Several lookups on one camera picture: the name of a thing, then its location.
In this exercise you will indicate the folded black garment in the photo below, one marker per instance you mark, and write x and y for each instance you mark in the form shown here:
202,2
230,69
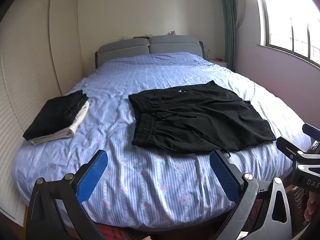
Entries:
53,115

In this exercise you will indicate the green curtain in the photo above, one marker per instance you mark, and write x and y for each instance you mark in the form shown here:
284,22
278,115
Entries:
228,25

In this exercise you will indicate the grey padded headboard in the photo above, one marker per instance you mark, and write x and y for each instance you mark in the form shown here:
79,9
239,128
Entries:
172,45

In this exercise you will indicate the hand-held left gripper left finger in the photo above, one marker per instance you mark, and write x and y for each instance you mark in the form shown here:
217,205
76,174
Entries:
92,177

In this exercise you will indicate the person's right hand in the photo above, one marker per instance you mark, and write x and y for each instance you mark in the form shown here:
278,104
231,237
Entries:
311,205

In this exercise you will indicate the cream louvred wardrobe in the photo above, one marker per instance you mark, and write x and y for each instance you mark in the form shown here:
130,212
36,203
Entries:
30,67

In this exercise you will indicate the window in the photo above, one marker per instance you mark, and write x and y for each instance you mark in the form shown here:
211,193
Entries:
287,17

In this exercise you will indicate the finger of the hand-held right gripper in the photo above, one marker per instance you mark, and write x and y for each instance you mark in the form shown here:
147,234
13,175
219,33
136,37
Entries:
287,146
311,129

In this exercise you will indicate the folded white garment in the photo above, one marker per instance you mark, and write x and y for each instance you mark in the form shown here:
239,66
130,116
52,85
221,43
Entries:
75,123

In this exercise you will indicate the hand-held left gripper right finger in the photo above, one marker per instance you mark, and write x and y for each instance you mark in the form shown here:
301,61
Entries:
225,177

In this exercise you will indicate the white nightstand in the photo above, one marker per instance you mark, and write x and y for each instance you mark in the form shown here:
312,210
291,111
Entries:
220,62

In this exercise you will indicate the black pants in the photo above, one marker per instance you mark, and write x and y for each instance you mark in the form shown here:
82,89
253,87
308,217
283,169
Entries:
200,120

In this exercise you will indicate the blue floral bed sheet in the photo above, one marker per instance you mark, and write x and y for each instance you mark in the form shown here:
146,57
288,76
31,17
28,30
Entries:
140,180

